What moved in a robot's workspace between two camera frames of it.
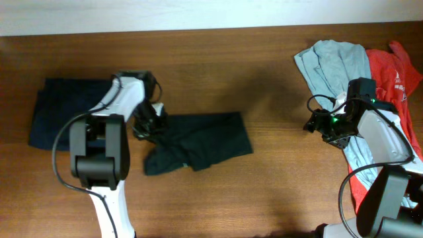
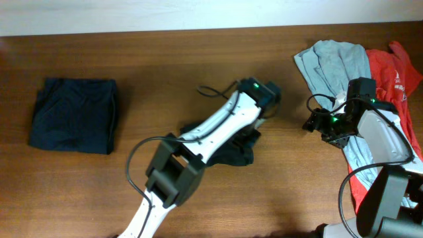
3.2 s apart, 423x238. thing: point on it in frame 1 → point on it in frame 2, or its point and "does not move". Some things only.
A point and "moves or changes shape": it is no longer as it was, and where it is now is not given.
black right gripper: x=318 y=122 does not move
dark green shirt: x=197 y=141 moves or changes shape
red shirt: x=395 y=79 does not move
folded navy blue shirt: x=60 y=99 does not move
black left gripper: x=142 y=133 → x=239 y=141
